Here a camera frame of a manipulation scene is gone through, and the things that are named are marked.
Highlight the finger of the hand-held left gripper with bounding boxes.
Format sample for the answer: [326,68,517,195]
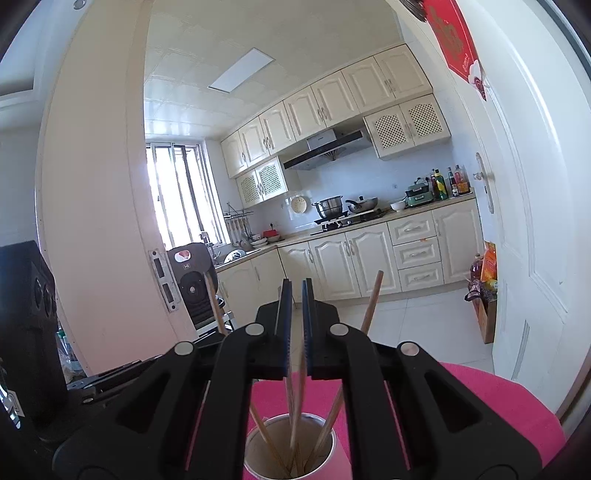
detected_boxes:
[68,355,163,405]

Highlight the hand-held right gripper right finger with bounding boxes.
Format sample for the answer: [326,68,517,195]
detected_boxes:
[302,278,541,480]

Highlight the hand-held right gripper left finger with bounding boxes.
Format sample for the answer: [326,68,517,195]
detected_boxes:
[53,278,296,480]

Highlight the pale single chopstick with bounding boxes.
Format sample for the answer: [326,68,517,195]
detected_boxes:
[288,342,308,455]

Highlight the bunch of wooden chopsticks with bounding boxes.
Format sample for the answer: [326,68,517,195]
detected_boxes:
[203,271,385,478]

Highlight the pink cup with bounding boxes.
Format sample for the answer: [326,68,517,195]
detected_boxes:
[243,414,352,480]

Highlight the cream lower kitchen cabinets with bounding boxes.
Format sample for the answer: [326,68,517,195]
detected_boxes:
[216,198,485,324]

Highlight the cream kitchen cabinets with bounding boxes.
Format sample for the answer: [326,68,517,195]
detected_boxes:
[221,44,435,178]
[216,198,485,324]

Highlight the gas stove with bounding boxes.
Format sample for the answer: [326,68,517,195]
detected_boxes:
[310,210,389,236]

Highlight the hanging utensil rack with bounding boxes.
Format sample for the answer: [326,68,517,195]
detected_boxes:
[223,202,254,245]

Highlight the steel cooking pot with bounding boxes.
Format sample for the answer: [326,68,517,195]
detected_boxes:
[311,196,345,220]

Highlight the dark wok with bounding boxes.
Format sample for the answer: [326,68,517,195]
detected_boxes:
[345,196,379,214]

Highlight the cream lattice door cabinet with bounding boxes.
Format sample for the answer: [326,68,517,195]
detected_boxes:
[236,157,289,208]
[364,93,452,160]

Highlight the kitchen window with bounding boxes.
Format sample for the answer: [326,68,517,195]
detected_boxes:
[145,141,232,250]

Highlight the white door with lock plate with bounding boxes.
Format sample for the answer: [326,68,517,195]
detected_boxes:
[36,0,208,377]

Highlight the green countertop appliance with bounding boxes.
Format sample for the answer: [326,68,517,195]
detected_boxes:
[405,178,435,208]

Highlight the black range hood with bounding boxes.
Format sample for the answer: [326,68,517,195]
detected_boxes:
[283,128,374,171]

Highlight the cardboard box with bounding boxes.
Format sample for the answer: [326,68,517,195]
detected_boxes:
[475,295,498,344]

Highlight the orange snack bag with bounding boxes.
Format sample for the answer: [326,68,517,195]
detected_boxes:
[480,241,498,283]

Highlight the row of condiment bottles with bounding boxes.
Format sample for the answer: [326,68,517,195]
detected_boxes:
[430,165,472,200]

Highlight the pink round table cover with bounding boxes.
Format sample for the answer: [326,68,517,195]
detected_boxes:
[185,362,566,480]

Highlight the cream upper kitchen cabinets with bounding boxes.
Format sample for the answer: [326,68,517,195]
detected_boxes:
[221,44,435,178]

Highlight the ceiling light panel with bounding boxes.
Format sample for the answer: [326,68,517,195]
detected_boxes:
[208,47,273,93]

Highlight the silver door handle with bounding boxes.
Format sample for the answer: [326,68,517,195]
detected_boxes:
[473,152,496,214]

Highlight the white door with handle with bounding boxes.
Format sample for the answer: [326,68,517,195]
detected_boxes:
[397,0,591,421]

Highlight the red wall poster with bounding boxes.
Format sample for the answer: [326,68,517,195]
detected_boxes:
[422,0,489,101]

